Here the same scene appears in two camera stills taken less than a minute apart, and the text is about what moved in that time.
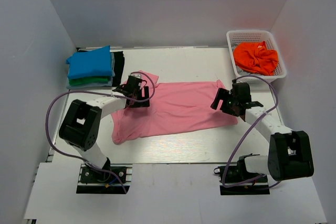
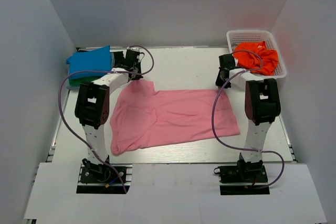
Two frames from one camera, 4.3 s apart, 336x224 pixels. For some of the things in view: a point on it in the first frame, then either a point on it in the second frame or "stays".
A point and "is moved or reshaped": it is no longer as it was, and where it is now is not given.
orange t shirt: x=256 y=57 stays
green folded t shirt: x=85 y=81 stays
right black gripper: x=222 y=94 to x=219 y=83
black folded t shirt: x=118 y=61 stays
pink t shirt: x=174 y=108 is moved or reshaped
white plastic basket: x=233 y=36 stays
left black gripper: x=146 y=93 to x=138 y=76
